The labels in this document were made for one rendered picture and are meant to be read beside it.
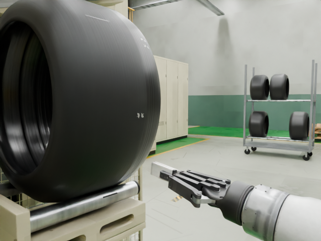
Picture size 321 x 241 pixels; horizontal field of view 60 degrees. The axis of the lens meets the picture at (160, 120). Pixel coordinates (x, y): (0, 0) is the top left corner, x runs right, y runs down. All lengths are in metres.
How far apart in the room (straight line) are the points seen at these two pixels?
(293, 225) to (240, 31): 12.12
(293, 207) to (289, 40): 11.59
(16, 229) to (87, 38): 0.40
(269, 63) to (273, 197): 11.54
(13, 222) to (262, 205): 0.46
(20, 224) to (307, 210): 0.51
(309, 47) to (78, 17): 11.41
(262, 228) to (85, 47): 0.47
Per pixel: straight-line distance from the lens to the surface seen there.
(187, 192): 0.54
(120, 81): 0.62
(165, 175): 0.61
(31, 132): 1.08
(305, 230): 0.47
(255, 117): 6.23
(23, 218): 0.63
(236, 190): 0.52
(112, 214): 0.79
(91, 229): 0.75
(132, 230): 0.85
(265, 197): 0.50
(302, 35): 11.99
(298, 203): 0.49
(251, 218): 0.50
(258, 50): 12.16
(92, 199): 0.76
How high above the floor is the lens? 1.17
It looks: 4 degrees down
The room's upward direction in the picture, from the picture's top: straight up
